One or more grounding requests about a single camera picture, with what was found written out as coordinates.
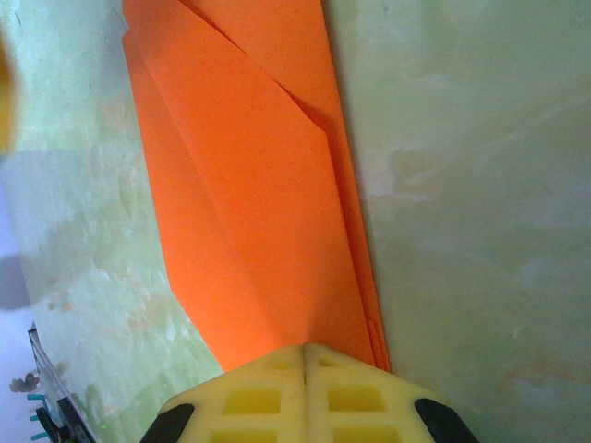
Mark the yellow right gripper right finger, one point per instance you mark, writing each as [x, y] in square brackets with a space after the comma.
[360, 397]

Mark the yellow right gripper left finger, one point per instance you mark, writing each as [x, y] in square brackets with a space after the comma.
[258, 397]

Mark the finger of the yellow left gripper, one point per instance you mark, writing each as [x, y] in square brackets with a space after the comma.
[7, 92]

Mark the orange paper sheet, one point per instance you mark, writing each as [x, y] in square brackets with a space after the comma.
[258, 184]

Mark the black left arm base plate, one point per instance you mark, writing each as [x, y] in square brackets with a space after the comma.
[74, 424]

